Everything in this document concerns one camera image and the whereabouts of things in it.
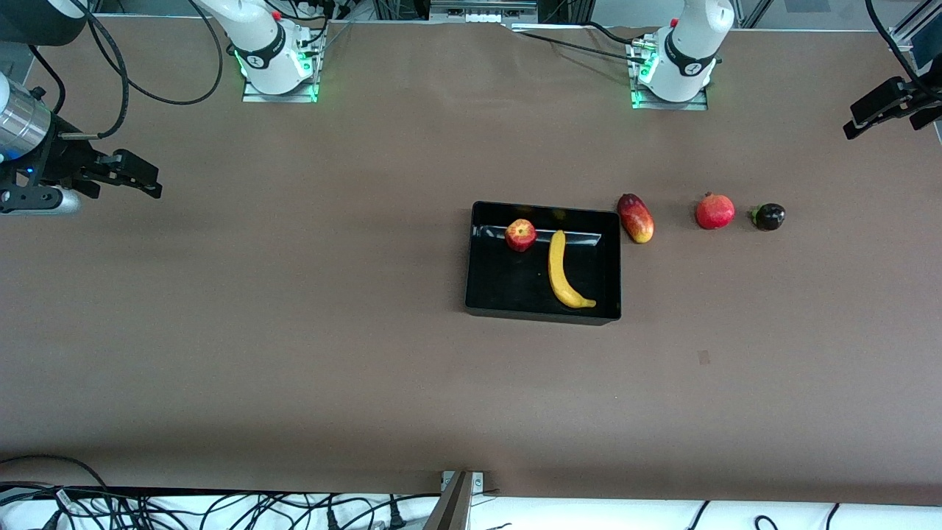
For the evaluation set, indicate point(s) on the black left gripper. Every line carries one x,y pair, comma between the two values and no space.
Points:
909,96

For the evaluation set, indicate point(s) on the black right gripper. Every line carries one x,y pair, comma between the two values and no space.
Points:
60,160

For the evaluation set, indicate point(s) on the yellow banana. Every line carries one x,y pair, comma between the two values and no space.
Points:
557,272

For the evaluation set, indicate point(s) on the red apple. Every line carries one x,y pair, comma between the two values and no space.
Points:
521,235

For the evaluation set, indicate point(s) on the black plastic box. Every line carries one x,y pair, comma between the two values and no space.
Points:
515,283

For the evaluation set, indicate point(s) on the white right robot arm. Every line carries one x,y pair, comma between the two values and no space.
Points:
257,37

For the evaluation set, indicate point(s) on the dark purple mangosteen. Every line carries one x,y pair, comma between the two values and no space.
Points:
769,217

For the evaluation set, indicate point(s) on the red pomegranate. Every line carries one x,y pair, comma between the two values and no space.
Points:
714,211

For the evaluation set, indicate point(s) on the red yellow mango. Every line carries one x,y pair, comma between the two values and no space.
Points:
635,218

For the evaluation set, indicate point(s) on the white power strip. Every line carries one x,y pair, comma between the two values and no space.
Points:
482,16

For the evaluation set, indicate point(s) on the grey metal beam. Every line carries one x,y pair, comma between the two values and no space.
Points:
450,511

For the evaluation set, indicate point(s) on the aluminium frame rail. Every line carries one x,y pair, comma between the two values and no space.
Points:
904,33

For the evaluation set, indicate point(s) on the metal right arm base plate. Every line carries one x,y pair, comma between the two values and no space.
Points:
254,96

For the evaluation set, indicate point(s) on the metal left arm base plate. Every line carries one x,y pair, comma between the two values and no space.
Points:
699,105

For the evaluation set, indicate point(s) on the metal table edge bracket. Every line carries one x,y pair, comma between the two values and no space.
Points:
478,482

